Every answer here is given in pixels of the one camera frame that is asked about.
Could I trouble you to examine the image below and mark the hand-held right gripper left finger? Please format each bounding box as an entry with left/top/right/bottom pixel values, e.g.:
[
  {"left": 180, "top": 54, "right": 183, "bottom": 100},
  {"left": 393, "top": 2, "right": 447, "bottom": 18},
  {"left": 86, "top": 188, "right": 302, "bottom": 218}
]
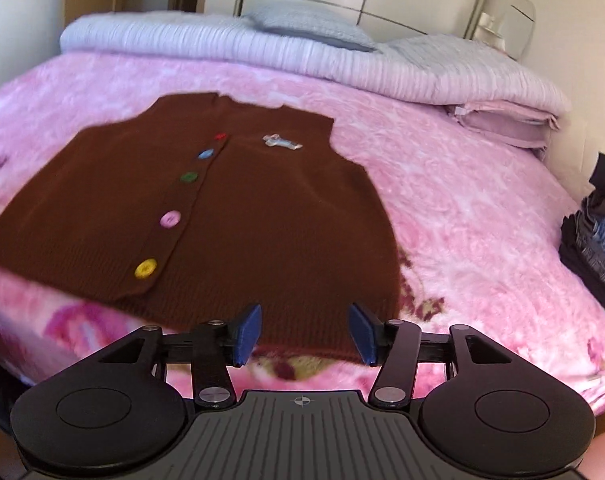
[{"left": 97, "top": 304, "right": 263, "bottom": 408}]

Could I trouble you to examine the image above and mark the folded pink sheet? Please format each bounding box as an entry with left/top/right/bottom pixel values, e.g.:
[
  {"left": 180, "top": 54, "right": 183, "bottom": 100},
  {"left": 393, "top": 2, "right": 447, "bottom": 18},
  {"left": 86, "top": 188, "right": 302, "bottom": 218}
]
[{"left": 447, "top": 101, "right": 558, "bottom": 151}]

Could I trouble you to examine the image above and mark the stack of dark folded clothes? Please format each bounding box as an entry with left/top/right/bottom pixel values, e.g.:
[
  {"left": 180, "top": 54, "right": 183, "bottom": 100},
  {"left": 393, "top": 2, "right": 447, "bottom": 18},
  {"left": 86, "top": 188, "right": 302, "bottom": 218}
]
[{"left": 560, "top": 152, "right": 605, "bottom": 311}]

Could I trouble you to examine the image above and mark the pink floral blanket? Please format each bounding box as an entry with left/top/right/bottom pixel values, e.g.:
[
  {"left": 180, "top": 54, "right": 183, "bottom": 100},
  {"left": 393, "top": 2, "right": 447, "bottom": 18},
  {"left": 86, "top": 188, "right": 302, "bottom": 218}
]
[{"left": 0, "top": 50, "right": 605, "bottom": 416}]

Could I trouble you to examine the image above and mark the round mirror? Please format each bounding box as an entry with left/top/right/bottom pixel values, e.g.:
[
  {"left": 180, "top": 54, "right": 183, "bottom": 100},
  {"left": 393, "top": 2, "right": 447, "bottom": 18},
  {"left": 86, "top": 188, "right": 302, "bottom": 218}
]
[{"left": 497, "top": 0, "right": 537, "bottom": 58}]

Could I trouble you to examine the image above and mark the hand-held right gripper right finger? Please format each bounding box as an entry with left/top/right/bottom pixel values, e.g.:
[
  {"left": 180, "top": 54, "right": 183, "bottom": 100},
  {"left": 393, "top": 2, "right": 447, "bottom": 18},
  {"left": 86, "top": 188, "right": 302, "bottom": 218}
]
[{"left": 349, "top": 303, "right": 516, "bottom": 408}]

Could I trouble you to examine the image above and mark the white ribbed quilt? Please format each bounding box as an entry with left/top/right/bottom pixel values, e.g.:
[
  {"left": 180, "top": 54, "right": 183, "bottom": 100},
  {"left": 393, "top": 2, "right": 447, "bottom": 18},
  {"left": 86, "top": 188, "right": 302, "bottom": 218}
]
[{"left": 60, "top": 7, "right": 573, "bottom": 126}]

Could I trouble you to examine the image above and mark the brown knit button vest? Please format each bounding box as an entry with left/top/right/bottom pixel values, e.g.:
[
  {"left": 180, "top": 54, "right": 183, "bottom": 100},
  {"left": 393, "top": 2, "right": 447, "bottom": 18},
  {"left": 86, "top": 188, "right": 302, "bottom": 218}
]
[{"left": 0, "top": 91, "right": 403, "bottom": 363}]

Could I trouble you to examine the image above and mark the light grey textured pillow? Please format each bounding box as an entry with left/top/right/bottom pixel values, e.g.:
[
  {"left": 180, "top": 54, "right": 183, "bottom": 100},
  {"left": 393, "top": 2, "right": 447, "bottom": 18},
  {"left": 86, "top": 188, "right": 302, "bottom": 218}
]
[
  {"left": 383, "top": 35, "right": 513, "bottom": 73},
  {"left": 242, "top": 2, "right": 378, "bottom": 53}
]

